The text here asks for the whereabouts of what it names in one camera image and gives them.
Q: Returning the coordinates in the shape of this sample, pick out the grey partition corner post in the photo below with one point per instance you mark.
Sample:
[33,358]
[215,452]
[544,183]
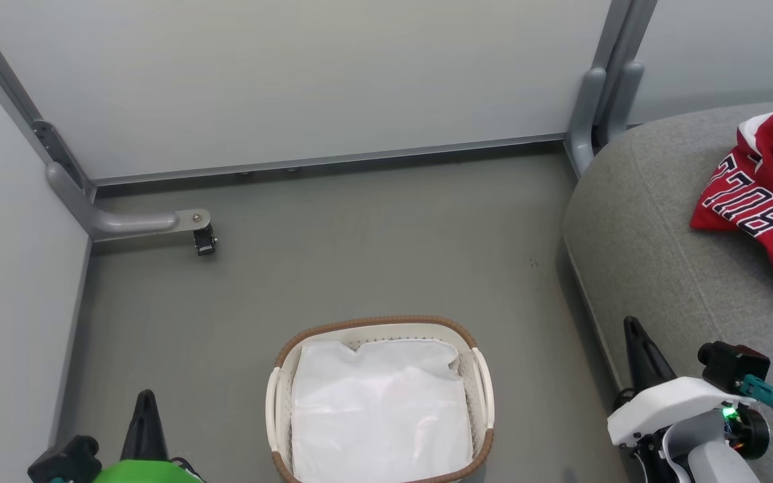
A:
[11,84]

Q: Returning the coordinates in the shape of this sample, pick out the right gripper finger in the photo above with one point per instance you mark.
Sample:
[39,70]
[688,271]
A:
[645,365]

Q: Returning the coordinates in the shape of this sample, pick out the black caster wheel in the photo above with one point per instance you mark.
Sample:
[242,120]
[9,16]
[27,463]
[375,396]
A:
[204,241]

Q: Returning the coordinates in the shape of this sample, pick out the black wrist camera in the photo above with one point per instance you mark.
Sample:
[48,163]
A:
[735,365]
[64,461]

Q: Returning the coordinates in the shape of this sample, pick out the white cloth basket liner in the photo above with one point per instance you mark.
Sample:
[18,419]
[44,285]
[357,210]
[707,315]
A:
[380,409]

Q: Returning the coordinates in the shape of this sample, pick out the teal right camera connector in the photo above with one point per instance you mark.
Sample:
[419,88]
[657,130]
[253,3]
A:
[765,396]

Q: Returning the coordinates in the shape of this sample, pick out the cream laundry basket brown rim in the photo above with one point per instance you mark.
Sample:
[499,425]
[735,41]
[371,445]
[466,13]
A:
[373,323]

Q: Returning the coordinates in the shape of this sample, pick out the grey partition bottom rail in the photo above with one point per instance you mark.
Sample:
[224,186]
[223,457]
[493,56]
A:
[326,159]

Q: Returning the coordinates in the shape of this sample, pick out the grey partition double post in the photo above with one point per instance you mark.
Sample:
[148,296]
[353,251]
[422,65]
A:
[621,30]

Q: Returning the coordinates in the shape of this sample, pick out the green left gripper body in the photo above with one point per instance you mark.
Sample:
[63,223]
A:
[148,473]

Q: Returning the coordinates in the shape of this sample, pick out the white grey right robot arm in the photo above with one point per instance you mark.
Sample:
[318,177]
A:
[708,456]

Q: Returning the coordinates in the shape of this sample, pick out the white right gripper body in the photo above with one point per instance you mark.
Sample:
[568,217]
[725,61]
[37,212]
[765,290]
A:
[672,406]

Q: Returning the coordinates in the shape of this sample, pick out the grey partition support leg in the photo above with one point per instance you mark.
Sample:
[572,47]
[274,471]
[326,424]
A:
[582,117]
[625,97]
[125,221]

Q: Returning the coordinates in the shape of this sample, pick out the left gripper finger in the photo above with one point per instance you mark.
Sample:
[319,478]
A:
[145,429]

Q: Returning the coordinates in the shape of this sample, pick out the grey fabric sofa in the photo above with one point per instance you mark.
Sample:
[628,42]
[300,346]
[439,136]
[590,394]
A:
[648,235]

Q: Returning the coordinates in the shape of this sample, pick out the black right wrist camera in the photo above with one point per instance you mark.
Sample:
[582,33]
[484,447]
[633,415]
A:
[735,365]

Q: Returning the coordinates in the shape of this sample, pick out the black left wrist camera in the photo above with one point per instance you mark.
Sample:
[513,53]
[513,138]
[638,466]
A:
[64,461]

